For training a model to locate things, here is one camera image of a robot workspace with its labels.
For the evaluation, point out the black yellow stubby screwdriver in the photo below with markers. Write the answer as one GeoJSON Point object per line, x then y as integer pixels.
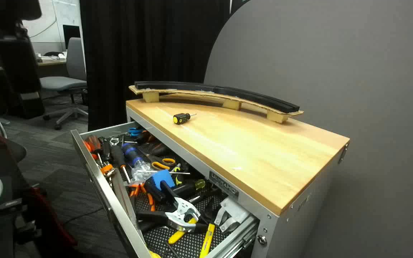
{"type": "Point", "coordinates": [181, 117]}

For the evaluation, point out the metal tool drawer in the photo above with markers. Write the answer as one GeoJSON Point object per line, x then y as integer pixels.
{"type": "Point", "coordinates": [158, 203]}

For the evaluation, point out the blue black tool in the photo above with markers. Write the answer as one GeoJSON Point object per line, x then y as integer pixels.
{"type": "Point", "coordinates": [154, 183]}

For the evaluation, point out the white spring clamp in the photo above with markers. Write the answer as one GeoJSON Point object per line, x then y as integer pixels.
{"type": "Point", "coordinates": [182, 209]}

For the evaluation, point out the grey tool cabinet wooden top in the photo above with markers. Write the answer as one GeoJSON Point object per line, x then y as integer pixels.
{"type": "Point", "coordinates": [278, 172]}

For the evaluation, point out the yellow utility knife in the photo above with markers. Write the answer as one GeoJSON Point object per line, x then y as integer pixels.
{"type": "Point", "coordinates": [207, 241]}

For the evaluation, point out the orange black screwdriver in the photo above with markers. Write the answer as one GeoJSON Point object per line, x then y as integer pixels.
{"type": "Point", "coordinates": [95, 148]}

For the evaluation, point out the grey office chair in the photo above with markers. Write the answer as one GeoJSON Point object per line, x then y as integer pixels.
{"type": "Point", "coordinates": [72, 83]}

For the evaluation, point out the yellow handled pliers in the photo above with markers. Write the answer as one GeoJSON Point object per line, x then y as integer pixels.
{"type": "Point", "coordinates": [162, 163]}

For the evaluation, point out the curved wooden rail black strip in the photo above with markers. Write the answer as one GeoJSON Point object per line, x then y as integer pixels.
{"type": "Point", "coordinates": [276, 109]}

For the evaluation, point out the blue handled screwdriver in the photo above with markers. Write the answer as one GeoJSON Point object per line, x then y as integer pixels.
{"type": "Point", "coordinates": [134, 158]}

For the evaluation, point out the white grey bracket tool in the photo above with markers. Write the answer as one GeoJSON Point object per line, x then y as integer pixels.
{"type": "Point", "coordinates": [230, 215]}

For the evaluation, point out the orange handled pliers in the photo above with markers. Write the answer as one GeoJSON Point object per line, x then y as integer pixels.
{"type": "Point", "coordinates": [139, 189]}

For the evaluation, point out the yellow handled tool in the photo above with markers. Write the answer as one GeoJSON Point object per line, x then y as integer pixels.
{"type": "Point", "coordinates": [175, 236]}

